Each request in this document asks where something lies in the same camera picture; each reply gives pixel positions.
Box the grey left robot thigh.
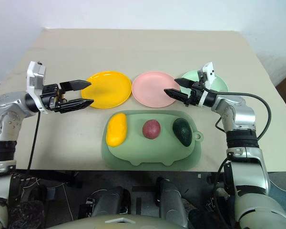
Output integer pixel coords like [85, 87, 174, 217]
[88, 185, 132, 218]

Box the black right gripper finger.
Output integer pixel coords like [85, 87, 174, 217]
[175, 77, 195, 88]
[163, 88, 190, 103]

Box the yellow mango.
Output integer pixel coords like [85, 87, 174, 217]
[106, 113, 128, 147]

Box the yellow plastic plate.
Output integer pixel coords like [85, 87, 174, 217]
[81, 70, 133, 109]

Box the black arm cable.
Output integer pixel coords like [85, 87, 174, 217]
[201, 87, 272, 141]
[25, 111, 41, 178]

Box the pink plastic plate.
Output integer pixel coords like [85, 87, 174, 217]
[131, 71, 182, 108]

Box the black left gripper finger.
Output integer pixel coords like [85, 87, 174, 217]
[54, 98, 95, 114]
[59, 79, 92, 93]

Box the dark rounded textured shape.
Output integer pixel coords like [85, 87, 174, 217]
[9, 199, 46, 229]

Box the grey robot torso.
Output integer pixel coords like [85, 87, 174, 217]
[44, 213, 189, 229]

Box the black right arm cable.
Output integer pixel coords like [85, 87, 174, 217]
[201, 87, 272, 141]

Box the black right shoulder cable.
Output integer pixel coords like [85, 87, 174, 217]
[215, 157, 232, 229]

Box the dark green avocado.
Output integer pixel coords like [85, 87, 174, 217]
[172, 117, 193, 147]

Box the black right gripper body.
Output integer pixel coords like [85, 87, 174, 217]
[184, 81, 206, 107]

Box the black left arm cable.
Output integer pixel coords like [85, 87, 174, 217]
[25, 111, 41, 178]

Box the grey right robot thigh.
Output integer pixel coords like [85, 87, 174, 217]
[155, 176, 189, 228]

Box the translucent green plastic tray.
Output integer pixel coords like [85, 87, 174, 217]
[101, 109, 204, 171]

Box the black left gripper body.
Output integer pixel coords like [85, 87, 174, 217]
[40, 83, 63, 112]

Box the light green plastic plate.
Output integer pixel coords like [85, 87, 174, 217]
[181, 69, 229, 93]

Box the grey robot thigh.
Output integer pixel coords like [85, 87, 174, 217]
[88, 185, 132, 218]
[155, 176, 189, 228]

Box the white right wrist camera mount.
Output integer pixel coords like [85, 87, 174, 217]
[196, 61, 217, 107]

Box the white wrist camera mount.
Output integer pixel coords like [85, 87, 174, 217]
[196, 61, 217, 107]
[26, 61, 47, 113]

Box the black table frame bar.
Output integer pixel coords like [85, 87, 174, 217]
[13, 169, 83, 189]

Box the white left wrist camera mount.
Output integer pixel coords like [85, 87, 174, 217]
[26, 61, 47, 113]

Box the round dark red fruit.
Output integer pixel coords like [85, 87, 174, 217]
[142, 119, 162, 140]

